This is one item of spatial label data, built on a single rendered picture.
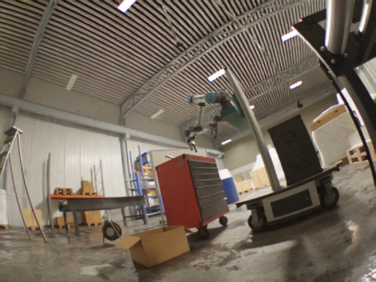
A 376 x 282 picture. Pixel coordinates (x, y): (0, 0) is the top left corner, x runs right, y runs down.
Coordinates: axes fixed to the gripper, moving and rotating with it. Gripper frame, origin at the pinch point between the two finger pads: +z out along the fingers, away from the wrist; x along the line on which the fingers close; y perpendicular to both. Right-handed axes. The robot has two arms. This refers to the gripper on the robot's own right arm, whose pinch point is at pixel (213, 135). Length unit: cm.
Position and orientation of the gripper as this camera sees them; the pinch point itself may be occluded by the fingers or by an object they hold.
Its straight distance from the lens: 218.0
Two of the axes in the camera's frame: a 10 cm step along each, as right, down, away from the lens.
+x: 5.1, 3.3, 8.0
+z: -1.8, 9.5, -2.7
